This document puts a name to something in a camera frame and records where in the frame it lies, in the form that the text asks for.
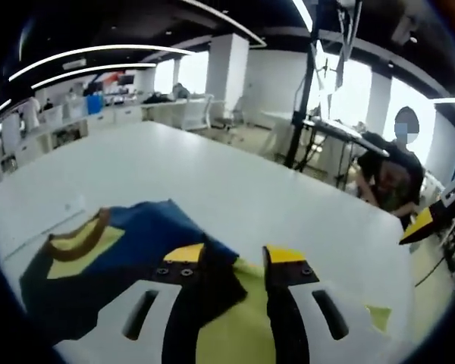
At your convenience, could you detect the straight ceiling light strip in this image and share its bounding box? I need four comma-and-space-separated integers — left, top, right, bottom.
291, 0, 315, 30

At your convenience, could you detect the black legged side table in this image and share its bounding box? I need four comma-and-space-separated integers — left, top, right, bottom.
301, 115, 391, 190

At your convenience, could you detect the curved ceiling light strip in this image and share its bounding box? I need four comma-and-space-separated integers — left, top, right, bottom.
31, 62, 157, 91
8, 44, 193, 83

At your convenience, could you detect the yellow grey blue garment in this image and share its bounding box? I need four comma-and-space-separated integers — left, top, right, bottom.
19, 199, 394, 364

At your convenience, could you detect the white template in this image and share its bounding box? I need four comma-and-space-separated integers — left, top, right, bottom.
0, 193, 87, 263

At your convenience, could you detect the row of white cabinets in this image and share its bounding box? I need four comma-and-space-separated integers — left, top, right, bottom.
14, 102, 146, 161

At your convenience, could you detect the white office chair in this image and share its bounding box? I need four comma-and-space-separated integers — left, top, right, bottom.
181, 96, 214, 132

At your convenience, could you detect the black upright pole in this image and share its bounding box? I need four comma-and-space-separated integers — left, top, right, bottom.
283, 36, 320, 172

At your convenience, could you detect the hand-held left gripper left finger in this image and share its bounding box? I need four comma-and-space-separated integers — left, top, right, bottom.
52, 242, 208, 364

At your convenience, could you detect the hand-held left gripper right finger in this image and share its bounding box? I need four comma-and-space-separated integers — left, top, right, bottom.
261, 244, 388, 364

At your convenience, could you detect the blue bin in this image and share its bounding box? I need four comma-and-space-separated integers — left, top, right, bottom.
86, 94, 103, 115

